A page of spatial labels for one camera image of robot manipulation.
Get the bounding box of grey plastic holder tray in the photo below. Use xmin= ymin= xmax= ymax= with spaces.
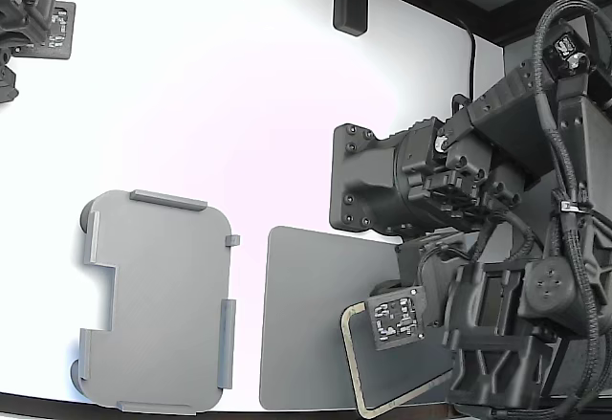
xmin=70 ymin=188 xmax=241 ymax=416

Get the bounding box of black braided cable bundle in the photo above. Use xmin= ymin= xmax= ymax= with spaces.
xmin=533 ymin=0 xmax=612 ymax=411

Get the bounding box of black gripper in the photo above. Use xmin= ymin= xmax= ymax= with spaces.
xmin=395 ymin=231 xmax=477 ymax=340

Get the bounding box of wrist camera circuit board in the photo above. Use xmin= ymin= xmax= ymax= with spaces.
xmin=364 ymin=284 xmax=427 ymax=352

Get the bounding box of dark grey flat mat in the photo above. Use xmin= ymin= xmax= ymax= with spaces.
xmin=259 ymin=226 xmax=455 ymax=411

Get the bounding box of small black sensor module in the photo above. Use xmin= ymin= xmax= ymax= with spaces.
xmin=548 ymin=27 xmax=594 ymax=79

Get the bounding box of beige rectangular frame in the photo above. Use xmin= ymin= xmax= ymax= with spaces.
xmin=339 ymin=298 xmax=455 ymax=420

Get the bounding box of thin black cable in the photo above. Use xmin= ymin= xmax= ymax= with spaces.
xmin=451 ymin=16 xmax=478 ymax=120

